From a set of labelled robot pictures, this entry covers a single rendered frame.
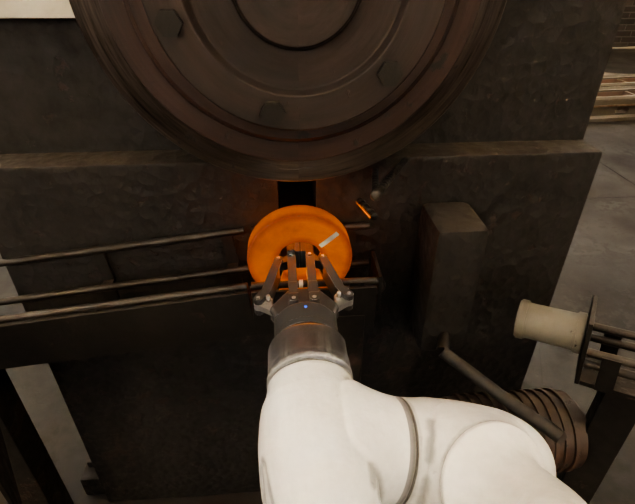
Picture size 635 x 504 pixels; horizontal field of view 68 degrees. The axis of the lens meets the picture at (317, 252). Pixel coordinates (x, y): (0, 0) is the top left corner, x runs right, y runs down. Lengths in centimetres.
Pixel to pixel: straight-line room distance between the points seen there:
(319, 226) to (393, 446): 34
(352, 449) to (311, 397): 6
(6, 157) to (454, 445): 73
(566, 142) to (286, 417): 65
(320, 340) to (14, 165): 53
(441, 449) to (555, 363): 132
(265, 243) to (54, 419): 108
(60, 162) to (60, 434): 95
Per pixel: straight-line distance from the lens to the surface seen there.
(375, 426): 44
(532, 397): 86
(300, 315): 53
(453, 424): 46
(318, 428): 41
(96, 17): 60
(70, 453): 152
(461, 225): 71
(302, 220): 66
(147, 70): 58
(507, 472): 43
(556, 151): 83
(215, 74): 49
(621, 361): 75
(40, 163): 81
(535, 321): 75
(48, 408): 165
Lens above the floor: 113
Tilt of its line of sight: 33 degrees down
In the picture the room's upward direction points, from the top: straight up
